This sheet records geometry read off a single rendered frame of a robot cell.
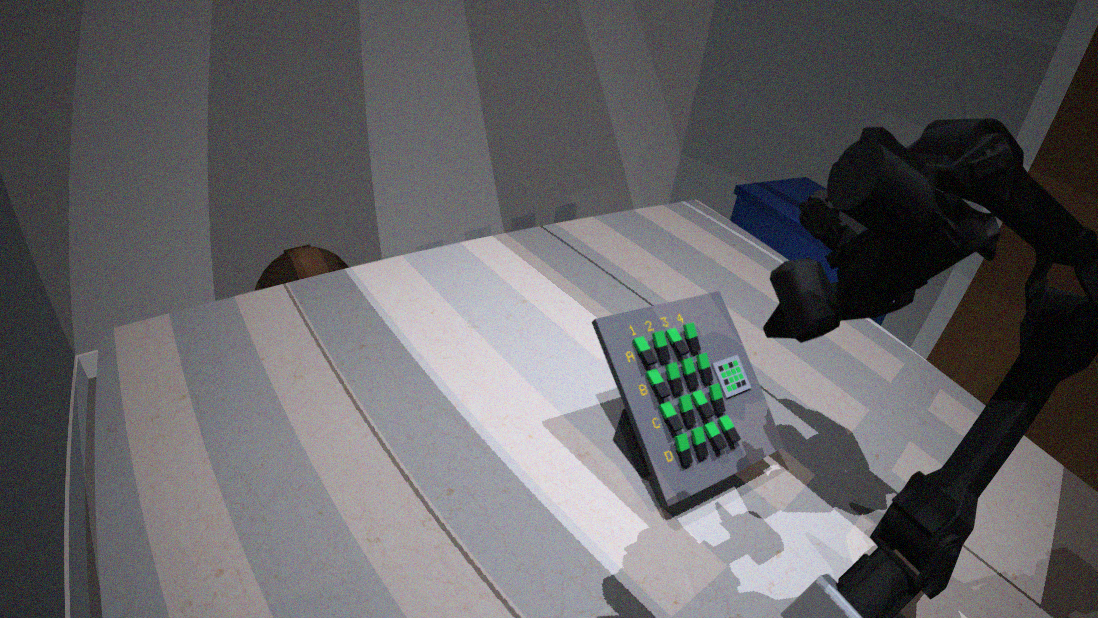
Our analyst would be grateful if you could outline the grey switch panel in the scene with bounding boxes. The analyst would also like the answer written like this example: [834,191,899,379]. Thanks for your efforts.
[592,291,784,508]

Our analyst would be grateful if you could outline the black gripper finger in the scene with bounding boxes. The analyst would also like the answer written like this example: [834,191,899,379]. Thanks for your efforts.
[763,303,795,339]
[841,307,888,321]

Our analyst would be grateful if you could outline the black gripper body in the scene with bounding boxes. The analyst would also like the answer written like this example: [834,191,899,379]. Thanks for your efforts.
[770,229,928,342]

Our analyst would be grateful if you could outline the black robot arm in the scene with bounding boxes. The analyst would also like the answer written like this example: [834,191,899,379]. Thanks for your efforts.
[799,117,1098,618]

